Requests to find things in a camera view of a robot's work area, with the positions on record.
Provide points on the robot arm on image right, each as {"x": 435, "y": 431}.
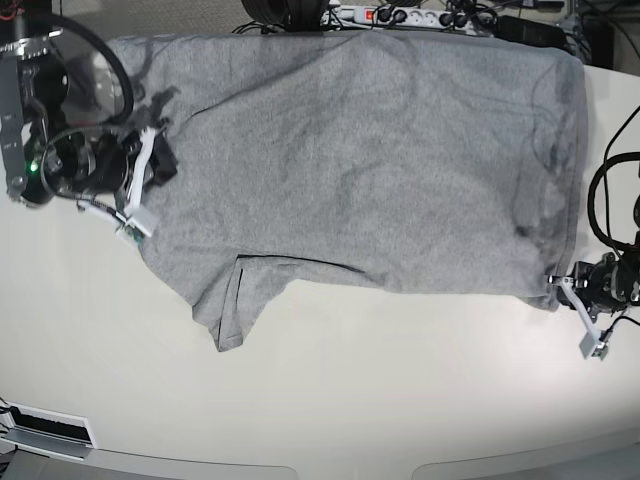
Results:
{"x": 612, "y": 214}

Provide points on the black power adapter box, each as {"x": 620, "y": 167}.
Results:
{"x": 530, "y": 33}

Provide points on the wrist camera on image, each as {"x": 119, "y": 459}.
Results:
{"x": 140, "y": 224}
{"x": 595, "y": 345}

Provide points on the table cable grommet box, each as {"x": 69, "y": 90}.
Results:
{"x": 48, "y": 433}

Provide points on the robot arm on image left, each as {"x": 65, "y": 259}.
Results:
{"x": 35, "y": 83}

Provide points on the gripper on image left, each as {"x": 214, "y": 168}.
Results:
{"x": 107, "y": 166}

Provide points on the white power strip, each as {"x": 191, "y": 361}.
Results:
{"x": 387, "y": 17}

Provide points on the grey t-shirt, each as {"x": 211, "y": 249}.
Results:
{"x": 407, "y": 162}

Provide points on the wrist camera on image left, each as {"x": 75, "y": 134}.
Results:
{"x": 140, "y": 224}

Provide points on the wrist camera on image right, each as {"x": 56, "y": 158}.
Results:
{"x": 595, "y": 345}

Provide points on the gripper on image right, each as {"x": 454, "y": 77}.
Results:
{"x": 602, "y": 287}

